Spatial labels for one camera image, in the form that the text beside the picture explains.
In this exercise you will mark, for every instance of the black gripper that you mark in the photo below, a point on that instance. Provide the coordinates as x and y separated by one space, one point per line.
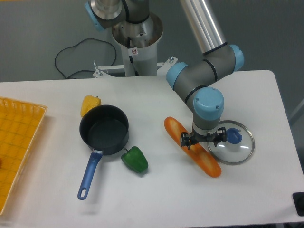
197 136

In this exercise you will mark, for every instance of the long orange baguette bread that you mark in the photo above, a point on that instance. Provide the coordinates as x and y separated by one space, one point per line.
197 153

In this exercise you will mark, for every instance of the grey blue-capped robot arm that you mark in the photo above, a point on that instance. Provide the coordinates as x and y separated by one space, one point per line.
190 83

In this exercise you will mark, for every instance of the glass lid with blue knob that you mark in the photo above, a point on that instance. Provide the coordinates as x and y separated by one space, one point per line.
239 146

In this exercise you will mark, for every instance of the green bell pepper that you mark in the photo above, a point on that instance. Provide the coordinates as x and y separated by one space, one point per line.
135 160

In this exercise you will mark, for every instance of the black object at table edge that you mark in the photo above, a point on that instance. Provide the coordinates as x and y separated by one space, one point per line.
298 198

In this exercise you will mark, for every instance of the yellow bell pepper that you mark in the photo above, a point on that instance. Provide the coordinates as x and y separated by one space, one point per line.
89 102

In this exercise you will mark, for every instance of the yellow plastic basket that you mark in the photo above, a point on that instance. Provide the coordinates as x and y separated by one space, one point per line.
19 123

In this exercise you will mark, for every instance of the black saucepan with blue handle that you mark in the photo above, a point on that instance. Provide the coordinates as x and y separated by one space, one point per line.
105 130

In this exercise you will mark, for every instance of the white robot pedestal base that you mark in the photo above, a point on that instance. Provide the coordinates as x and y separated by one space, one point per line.
138 43

